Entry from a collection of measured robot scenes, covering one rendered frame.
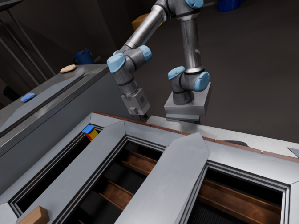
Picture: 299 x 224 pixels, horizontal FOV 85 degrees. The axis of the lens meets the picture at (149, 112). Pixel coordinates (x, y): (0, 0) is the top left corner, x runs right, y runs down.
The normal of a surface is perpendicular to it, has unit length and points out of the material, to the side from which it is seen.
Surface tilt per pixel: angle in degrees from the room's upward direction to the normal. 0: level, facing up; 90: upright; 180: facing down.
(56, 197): 0
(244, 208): 0
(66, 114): 90
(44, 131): 90
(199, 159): 0
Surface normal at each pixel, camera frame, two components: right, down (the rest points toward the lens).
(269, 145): -0.29, -0.74
